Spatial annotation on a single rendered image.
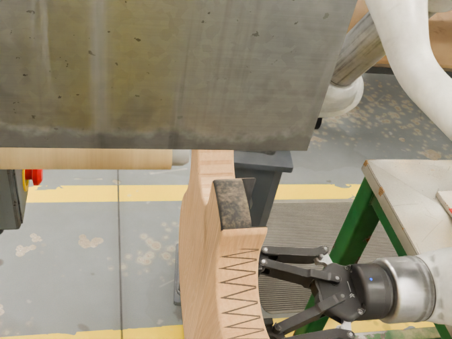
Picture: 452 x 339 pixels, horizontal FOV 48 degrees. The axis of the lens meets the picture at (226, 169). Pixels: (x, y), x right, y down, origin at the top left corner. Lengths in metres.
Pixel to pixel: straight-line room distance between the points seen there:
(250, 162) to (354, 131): 1.60
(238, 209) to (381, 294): 0.29
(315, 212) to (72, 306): 1.12
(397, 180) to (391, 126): 1.99
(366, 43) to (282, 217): 1.23
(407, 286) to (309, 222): 1.61
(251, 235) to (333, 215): 1.92
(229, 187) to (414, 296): 0.33
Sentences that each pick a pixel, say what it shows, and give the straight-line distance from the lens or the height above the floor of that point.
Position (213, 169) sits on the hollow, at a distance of 0.60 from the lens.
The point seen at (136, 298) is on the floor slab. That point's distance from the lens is 1.94.
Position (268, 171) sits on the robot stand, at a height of 0.67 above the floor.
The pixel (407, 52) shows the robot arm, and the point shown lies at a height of 1.27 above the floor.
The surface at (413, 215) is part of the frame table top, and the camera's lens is 1.09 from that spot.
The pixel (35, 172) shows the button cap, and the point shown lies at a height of 0.99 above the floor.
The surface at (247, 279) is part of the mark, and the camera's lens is 0.53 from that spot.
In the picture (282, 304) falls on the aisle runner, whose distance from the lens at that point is 2.00.
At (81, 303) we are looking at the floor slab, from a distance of 1.93.
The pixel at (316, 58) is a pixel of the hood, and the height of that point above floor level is 1.46.
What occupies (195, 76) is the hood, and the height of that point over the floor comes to 1.44.
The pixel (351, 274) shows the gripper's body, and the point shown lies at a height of 1.07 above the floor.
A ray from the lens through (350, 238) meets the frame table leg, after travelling 1.26.
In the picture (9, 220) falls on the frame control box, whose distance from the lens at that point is 0.90.
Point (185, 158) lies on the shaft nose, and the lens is 0.54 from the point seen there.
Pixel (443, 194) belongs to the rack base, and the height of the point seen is 0.94.
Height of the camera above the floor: 1.60
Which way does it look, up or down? 41 degrees down
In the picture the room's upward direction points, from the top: 12 degrees clockwise
